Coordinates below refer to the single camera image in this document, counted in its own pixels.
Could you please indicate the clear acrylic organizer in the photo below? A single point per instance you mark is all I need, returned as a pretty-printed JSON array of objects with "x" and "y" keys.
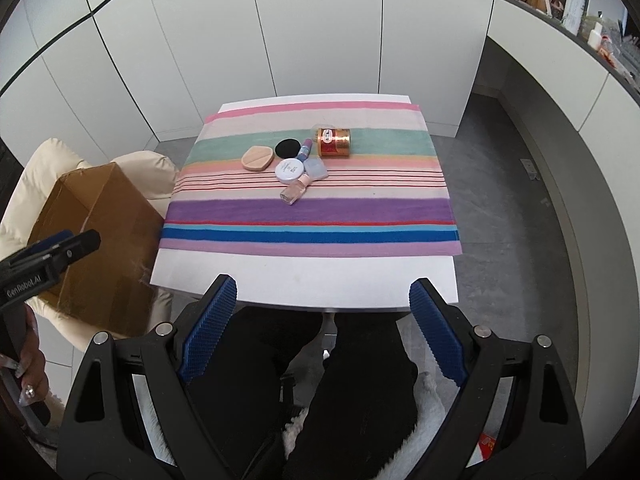
[{"x": 625, "y": 52}]

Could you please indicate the white wardrobe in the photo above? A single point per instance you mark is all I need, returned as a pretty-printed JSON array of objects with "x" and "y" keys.
[{"x": 300, "y": 35}]

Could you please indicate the person's left leg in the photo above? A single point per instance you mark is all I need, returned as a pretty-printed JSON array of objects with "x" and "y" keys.
[{"x": 250, "y": 385}]

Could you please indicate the orange small box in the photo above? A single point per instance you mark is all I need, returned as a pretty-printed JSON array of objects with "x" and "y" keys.
[{"x": 606, "y": 50}]

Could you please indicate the person's right leg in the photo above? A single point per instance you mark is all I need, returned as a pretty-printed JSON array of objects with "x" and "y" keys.
[{"x": 360, "y": 400}]

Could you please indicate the pink glass bottle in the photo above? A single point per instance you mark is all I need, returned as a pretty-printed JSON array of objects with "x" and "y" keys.
[{"x": 295, "y": 191}]

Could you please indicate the cream padded chair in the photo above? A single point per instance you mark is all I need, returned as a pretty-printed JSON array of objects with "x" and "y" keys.
[{"x": 145, "y": 175}]

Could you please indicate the purple lip balm tube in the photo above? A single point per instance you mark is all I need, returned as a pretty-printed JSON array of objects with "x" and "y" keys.
[{"x": 304, "y": 150}]

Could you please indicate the red packet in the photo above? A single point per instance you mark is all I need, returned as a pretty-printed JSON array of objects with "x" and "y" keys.
[{"x": 488, "y": 447}]

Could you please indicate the beige powder puff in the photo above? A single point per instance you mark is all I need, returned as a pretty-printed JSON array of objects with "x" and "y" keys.
[{"x": 257, "y": 158}]

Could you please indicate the white low cabinet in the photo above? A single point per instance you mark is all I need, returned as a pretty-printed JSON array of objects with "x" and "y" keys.
[{"x": 550, "y": 60}]

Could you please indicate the white square table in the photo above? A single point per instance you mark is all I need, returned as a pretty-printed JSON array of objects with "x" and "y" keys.
[{"x": 300, "y": 275}]

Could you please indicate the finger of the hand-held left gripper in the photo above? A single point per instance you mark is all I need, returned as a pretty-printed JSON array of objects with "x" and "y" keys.
[
  {"x": 45, "y": 244},
  {"x": 80, "y": 247}
]

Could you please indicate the small white bottle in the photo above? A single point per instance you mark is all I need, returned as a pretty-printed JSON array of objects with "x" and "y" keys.
[{"x": 595, "y": 37}]

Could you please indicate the white round jar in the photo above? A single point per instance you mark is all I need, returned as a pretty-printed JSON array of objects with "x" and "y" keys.
[{"x": 289, "y": 171}]

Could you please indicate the brown cardboard box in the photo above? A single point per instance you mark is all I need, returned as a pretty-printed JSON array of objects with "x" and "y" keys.
[{"x": 95, "y": 240}]

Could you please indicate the black round puff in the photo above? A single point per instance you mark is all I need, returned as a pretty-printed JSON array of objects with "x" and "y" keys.
[{"x": 286, "y": 148}]

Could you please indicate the person's leg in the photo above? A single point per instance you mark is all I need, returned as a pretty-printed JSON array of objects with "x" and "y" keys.
[
  {"x": 250, "y": 385},
  {"x": 360, "y": 400}
]

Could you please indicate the white spray bottle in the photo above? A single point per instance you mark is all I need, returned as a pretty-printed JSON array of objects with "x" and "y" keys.
[{"x": 574, "y": 2}]

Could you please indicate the floor socket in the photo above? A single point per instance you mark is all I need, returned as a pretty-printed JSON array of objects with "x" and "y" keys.
[{"x": 530, "y": 169}]

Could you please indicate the translucent blue plastic case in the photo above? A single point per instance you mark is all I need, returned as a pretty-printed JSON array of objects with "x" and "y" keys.
[{"x": 317, "y": 169}]

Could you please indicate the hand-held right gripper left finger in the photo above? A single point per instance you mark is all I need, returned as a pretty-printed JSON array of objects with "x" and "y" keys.
[{"x": 210, "y": 330}]

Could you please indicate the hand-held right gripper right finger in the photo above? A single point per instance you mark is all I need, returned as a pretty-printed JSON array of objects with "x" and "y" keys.
[{"x": 437, "y": 330}]

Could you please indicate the gold tin can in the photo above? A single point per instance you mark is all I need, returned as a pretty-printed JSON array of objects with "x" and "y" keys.
[{"x": 335, "y": 142}]

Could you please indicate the person's left hand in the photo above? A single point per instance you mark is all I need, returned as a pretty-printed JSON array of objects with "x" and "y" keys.
[{"x": 32, "y": 360}]

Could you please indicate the striped table cloth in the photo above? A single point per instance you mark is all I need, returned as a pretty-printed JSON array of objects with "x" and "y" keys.
[{"x": 350, "y": 215}]

